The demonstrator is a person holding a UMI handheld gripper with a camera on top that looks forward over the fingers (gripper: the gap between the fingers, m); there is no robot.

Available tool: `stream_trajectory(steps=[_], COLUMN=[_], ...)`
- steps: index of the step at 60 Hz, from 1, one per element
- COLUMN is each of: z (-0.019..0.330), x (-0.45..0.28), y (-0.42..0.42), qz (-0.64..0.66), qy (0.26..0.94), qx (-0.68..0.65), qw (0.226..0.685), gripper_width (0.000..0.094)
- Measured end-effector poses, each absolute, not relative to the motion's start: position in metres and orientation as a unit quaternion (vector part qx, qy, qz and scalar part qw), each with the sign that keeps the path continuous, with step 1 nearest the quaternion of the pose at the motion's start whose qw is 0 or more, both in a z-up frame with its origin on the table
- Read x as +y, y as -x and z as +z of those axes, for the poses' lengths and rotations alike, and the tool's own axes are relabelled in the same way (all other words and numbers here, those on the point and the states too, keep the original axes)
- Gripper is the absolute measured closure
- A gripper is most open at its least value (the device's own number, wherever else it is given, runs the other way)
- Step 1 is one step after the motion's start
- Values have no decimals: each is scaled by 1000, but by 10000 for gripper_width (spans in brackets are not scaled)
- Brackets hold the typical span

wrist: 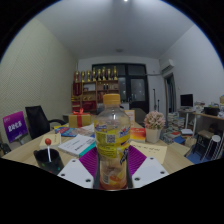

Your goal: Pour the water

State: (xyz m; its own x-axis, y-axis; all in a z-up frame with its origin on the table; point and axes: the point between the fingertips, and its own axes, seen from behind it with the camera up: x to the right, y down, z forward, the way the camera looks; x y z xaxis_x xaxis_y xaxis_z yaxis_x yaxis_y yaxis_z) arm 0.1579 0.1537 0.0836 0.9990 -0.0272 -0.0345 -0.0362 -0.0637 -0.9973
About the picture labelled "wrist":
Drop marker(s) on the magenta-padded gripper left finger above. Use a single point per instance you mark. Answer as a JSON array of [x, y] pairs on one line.
[[75, 171]]

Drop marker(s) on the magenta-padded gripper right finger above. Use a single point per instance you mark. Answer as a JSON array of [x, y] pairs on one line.
[[148, 171]]

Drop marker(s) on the clear orange-capped drink bottle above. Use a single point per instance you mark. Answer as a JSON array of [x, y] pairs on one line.
[[112, 143]]

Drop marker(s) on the yellow paper envelope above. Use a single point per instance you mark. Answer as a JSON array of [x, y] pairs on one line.
[[151, 151]]

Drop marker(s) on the white book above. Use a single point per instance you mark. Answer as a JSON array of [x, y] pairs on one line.
[[76, 145]]

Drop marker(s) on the black cup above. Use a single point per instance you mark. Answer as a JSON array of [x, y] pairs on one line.
[[45, 163]]

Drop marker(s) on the pale yellow book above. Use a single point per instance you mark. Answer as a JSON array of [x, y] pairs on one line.
[[53, 140]]

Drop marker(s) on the orange book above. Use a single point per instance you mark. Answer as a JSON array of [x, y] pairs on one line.
[[138, 134]]

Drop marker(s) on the red lollipop with white stick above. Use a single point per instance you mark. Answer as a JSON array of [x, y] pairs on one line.
[[48, 142]]

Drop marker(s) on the blue book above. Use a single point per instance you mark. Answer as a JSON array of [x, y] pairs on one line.
[[66, 132]]

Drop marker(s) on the pink flowers in white pot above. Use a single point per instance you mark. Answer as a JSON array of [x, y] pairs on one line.
[[154, 121]]

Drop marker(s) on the yellow gift box red ribbon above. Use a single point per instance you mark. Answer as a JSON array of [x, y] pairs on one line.
[[80, 120]]

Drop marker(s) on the stack of books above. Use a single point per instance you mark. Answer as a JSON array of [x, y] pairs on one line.
[[175, 126]]

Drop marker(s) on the orange carton box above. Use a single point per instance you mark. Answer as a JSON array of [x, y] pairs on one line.
[[132, 116]]

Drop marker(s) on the black office chair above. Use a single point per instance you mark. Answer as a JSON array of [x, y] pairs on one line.
[[37, 121]]

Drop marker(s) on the white round stool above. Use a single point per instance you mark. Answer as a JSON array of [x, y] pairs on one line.
[[215, 138]]

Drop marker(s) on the purple sign board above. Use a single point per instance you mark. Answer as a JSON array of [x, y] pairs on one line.
[[15, 126]]

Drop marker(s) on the wooden shelf unit with trophies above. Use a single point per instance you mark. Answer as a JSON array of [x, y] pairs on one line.
[[90, 95]]

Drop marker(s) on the computer monitor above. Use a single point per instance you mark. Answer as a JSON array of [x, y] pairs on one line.
[[186, 100]]

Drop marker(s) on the black framed glass door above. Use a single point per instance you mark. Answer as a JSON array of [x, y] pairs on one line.
[[136, 90]]

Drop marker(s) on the wooden side desk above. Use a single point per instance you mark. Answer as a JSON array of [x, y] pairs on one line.
[[210, 116]]

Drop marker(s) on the white air conditioner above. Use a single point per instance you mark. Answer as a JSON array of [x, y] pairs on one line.
[[166, 65]]

